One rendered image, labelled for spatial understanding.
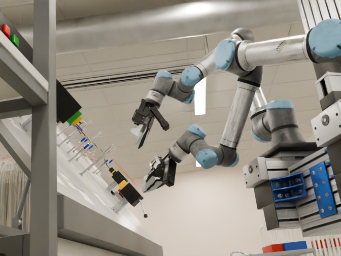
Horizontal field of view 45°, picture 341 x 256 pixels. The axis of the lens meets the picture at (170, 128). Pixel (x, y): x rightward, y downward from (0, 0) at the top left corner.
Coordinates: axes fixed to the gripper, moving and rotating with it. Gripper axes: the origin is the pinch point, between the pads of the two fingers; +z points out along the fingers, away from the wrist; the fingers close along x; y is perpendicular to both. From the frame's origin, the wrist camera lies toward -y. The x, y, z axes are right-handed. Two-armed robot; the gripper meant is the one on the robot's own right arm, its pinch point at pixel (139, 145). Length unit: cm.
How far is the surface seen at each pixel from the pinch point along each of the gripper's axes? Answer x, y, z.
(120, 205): 39.2, -11.0, 27.5
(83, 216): 86, -15, 33
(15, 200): -49, 62, 46
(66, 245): 86, -14, 40
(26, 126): 78, 11, 19
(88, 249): 72, -15, 40
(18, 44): 111, 1, 10
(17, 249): 97, -9, 43
